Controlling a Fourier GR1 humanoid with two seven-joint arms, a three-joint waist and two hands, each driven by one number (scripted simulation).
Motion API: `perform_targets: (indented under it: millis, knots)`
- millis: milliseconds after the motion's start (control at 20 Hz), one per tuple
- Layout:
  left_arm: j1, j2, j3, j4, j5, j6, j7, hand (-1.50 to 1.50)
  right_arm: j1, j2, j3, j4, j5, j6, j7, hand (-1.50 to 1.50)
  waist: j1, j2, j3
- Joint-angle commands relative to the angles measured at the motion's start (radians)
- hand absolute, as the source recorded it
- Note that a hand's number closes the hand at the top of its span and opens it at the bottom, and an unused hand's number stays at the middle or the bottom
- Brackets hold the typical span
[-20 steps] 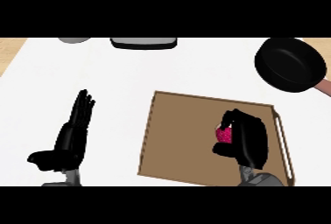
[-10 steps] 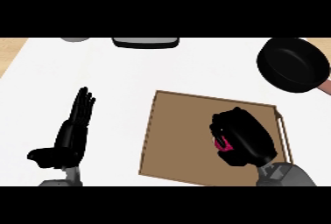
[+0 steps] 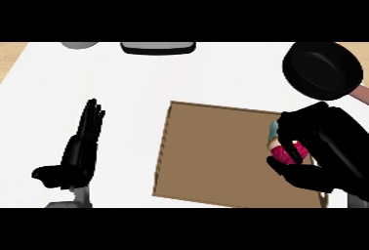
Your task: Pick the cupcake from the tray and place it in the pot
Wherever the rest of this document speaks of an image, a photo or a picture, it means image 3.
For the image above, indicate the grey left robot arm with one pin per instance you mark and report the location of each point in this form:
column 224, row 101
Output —
column 72, row 199

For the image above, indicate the pink cupcake with teal wrapper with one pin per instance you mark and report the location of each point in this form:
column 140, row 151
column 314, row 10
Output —
column 286, row 153

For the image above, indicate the brown tray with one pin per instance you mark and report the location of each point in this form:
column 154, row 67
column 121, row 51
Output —
column 226, row 153

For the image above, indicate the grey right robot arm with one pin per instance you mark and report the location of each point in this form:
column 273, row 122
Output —
column 357, row 201

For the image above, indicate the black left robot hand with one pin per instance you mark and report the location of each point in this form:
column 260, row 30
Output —
column 77, row 156

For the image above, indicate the grey round object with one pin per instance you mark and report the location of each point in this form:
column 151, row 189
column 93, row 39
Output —
column 78, row 45

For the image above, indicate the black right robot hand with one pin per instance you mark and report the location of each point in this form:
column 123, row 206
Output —
column 331, row 153

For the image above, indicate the dark grey appliance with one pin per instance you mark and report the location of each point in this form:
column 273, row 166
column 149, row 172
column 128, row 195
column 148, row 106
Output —
column 157, row 47

